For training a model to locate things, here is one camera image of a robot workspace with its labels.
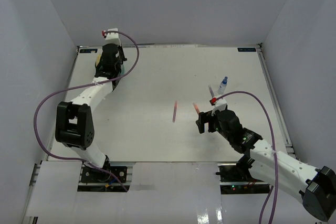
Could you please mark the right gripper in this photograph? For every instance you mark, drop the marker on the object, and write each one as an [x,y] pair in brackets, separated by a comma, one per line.
[205,118]

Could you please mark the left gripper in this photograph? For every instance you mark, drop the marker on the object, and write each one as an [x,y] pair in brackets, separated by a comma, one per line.
[120,50]

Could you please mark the grey clear pen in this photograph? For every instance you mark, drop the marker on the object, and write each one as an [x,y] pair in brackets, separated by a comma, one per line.
[211,91]

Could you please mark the masking tape roll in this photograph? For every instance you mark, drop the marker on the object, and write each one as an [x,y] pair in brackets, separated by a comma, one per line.
[98,59]

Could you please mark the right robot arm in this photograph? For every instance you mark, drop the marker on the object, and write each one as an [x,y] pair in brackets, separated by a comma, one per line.
[313,187]

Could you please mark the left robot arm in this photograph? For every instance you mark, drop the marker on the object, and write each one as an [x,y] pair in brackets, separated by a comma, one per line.
[74,122]

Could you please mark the teal round organizer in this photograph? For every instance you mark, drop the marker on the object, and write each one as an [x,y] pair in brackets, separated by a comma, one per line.
[122,70]

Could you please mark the blue spray bottle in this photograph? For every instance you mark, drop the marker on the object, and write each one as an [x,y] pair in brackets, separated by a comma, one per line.
[222,86]

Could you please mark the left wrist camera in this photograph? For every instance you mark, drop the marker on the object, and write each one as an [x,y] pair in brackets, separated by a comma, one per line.
[111,36]

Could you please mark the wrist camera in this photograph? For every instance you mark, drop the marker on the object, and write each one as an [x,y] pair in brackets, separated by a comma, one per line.
[111,36]
[218,103]

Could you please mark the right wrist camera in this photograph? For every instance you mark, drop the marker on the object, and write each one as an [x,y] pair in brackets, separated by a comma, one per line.
[218,103]

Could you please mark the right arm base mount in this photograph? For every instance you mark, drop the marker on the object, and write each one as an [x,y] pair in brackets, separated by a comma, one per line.
[235,179]

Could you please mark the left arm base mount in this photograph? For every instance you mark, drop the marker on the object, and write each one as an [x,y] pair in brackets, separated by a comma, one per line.
[95,181]

